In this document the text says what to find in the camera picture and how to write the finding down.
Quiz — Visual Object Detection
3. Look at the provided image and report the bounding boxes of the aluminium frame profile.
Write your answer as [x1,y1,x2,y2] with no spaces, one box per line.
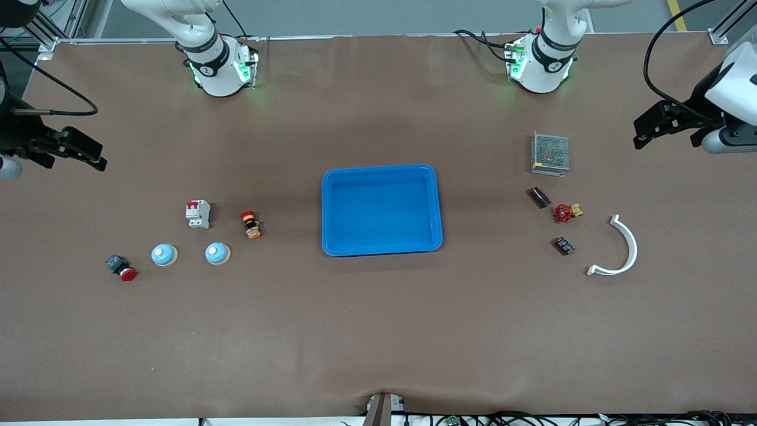
[0,0,89,63]
[709,0,757,45]

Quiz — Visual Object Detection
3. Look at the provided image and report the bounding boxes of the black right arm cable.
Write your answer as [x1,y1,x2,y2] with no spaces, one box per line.
[0,35,99,117]

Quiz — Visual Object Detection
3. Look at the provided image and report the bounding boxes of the metal mesh power supply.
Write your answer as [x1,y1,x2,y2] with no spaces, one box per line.
[530,131,570,177]

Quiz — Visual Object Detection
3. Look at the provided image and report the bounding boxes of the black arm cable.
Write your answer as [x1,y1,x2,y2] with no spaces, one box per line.
[0,35,99,117]
[643,0,719,125]

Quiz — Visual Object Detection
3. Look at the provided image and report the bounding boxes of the black base cables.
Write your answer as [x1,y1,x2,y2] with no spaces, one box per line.
[454,28,515,63]

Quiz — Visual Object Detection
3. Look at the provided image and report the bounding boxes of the red yellow push button switch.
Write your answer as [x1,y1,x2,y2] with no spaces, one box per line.
[240,210,262,240]

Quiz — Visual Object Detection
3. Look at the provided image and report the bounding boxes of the thin black cable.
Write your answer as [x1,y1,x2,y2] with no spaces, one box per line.
[222,0,249,39]

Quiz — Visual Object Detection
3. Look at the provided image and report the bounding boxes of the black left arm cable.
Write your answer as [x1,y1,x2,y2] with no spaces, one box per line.
[643,0,719,125]

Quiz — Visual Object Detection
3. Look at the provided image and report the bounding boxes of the white curved plastic piece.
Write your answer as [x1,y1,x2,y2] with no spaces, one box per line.
[586,214,639,277]

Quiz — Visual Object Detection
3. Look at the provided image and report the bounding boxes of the black cable bundle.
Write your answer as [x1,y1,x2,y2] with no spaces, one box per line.
[408,410,757,426]

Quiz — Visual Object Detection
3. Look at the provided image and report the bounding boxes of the white red circuit breaker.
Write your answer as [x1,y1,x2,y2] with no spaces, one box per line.
[185,200,211,230]

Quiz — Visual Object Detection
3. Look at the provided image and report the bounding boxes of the red mushroom push button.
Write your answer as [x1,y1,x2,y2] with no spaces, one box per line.
[105,254,139,282]

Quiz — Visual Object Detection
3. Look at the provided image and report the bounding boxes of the blue plastic tray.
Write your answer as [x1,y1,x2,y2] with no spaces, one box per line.
[321,164,444,257]

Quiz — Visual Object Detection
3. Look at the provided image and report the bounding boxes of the metal table edge bracket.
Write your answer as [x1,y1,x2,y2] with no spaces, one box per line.
[364,392,406,426]

